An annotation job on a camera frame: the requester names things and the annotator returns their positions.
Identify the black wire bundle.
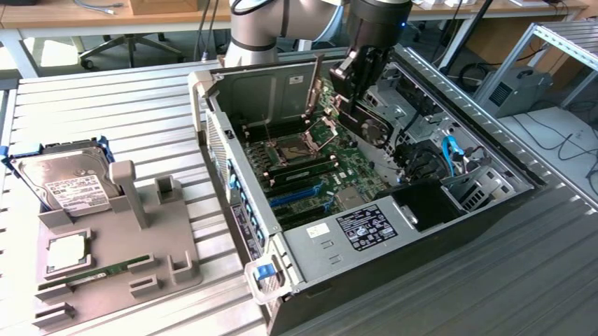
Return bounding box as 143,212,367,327
394,138,445,183

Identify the black coiled cable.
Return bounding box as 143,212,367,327
459,62,492,88

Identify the blue expansion slot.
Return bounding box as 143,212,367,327
269,187,322,207

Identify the grey parts rack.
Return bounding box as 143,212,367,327
30,159,205,332

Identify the grey box with handle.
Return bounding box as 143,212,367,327
485,66,556,118

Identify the black pole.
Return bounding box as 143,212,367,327
438,0,496,76

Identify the long wooden desk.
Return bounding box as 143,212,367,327
410,0,590,67

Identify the black fan shroud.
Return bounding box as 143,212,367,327
375,181,463,234

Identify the blue wire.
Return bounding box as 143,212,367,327
438,134,469,176

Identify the open PC case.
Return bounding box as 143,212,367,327
186,41,548,336

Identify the office chair with star base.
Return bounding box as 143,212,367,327
79,33,186,69

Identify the metal disk bay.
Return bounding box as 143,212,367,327
441,167,520,215

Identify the CPU socket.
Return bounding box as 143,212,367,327
269,138,313,167

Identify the black expansion slot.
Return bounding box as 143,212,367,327
273,205,329,228

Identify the wooden desk with white legs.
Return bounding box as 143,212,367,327
0,0,234,80

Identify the black graphics card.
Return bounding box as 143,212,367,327
302,54,399,148

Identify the grey handle with blue tab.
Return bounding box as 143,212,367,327
242,260,286,304

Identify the green motherboard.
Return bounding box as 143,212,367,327
241,115,403,232

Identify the dark office chair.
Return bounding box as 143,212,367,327
397,20,429,43

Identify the hard disk in blue caddy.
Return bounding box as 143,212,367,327
0,134,123,216

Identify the silver chipset heatsink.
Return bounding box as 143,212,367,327
334,187,369,211

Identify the light blue cable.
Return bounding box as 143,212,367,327
72,0,126,15

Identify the silver power supply unit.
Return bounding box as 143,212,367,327
279,195,417,284

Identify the metal drive cage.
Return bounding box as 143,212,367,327
363,57,453,148

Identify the cardboard box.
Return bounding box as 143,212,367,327
128,0,201,17

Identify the silver CPU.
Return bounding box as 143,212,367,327
46,234,92,274

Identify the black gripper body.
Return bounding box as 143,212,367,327
347,0,415,50

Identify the black RAM stick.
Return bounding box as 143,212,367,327
269,159,341,186

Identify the green RAM stick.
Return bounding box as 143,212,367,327
36,254,154,291

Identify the metal socket cover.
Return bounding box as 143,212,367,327
298,117,341,155

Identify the aluminium frame rack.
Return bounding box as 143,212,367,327
471,19,598,109

